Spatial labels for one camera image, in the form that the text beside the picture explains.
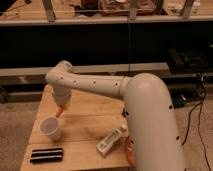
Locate white plastic bottle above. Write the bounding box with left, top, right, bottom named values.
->
left=96, top=125, right=127, bottom=157

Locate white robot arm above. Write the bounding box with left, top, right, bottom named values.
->
left=45, top=61, right=187, bottom=171

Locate black ridged block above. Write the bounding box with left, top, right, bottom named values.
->
left=30, top=148, right=64, bottom=163

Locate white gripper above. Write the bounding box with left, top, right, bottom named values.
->
left=52, top=86, right=72, bottom=108

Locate black cable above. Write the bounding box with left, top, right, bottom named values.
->
left=181, top=74, right=213, bottom=171

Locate black equipment box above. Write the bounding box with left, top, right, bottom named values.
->
left=167, top=47, right=213, bottom=74

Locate orange plate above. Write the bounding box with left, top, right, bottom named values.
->
left=124, top=136, right=135, bottom=166

